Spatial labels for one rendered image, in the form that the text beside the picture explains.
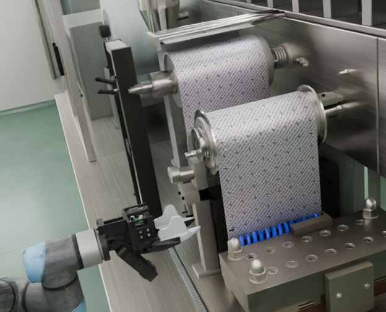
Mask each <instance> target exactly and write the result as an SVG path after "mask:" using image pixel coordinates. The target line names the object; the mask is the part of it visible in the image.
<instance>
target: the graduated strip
mask: <svg viewBox="0 0 386 312"><path fill-rule="evenodd" d="M168 251H169V253H170V255H171V257H172V259H173V261H174V263H175V265H176V267H177V269H178V271H179V273H180V275H181V277H182V279H183V281H184V283H185V285H186V287H187V289H188V291H189V293H190V294H191V297H192V299H193V301H194V302H195V304H196V306H197V308H198V310H199V312H210V310H209V308H208V307H207V305H206V303H205V301H204V299H203V298H202V296H201V294H200V292H199V290H198V288H197V286H196V285H195V283H194V281H193V279H192V277H191V275H190V273H189V272H188V270H187V268H186V266H185V265H184V263H183V261H182V259H181V257H180V255H179V253H178V251H177V250H176V248H175V246H174V247H172V248H169V249H168Z"/></svg>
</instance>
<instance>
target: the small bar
mask: <svg viewBox="0 0 386 312"><path fill-rule="evenodd" d="M331 225H333V220H332V218H331V216H329V215H328V214H324V215H320V216H318V217H314V218H311V219H307V220H304V221H301V222H298V223H294V224H291V225H289V227H290V232H291V233H292V234H293V235H294V236H298V235H302V234H304V233H308V232H311V231H314V230H318V229H320V228H324V227H327V226H331Z"/></svg>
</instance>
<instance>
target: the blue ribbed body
mask: <svg viewBox="0 0 386 312"><path fill-rule="evenodd" d="M318 216H319V215H318V214H317V213H315V214H314V217H318ZM311 218H313V216H312V215H308V216H307V219H311ZM307 219H306V218H305V217H302V218H301V221H304V220H307ZM298 222H300V219H296V220H295V223H298ZM291 224H294V221H292V220H290V221H289V225H291ZM270 230H271V231H269V229H268V228H265V229H264V233H263V231H262V230H259V231H258V235H257V234H256V232H252V233H251V235H252V237H250V235H249V234H248V233H247V234H245V238H246V239H244V238H243V236H241V235H240V236H239V241H240V242H241V246H246V245H249V244H252V243H255V242H258V241H262V240H266V239H268V238H271V237H274V236H278V235H282V234H284V233H288V232H290V226H288V224H287V223H286V222H284V223H283V228H282V226H281V225H280V224H278V225H277V230H276V228H275V227H274V226H271V227H270Z"/></svg>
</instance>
